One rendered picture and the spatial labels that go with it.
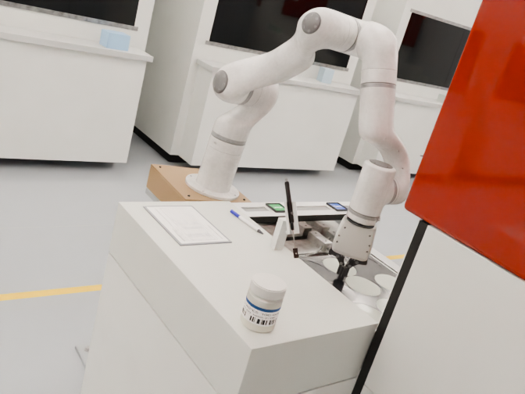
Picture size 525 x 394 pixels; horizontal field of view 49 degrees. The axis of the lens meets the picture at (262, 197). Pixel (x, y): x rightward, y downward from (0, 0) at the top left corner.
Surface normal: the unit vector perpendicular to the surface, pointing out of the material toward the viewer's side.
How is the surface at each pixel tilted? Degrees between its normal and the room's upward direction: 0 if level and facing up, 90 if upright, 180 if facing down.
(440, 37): 90
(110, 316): 90
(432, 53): 90
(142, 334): 90
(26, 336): 0
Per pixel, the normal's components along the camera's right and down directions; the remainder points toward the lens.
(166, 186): -0.79, -0.01
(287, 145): 0.56, 0.43
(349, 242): -0.25, 0.31
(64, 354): 0.26, -0.91
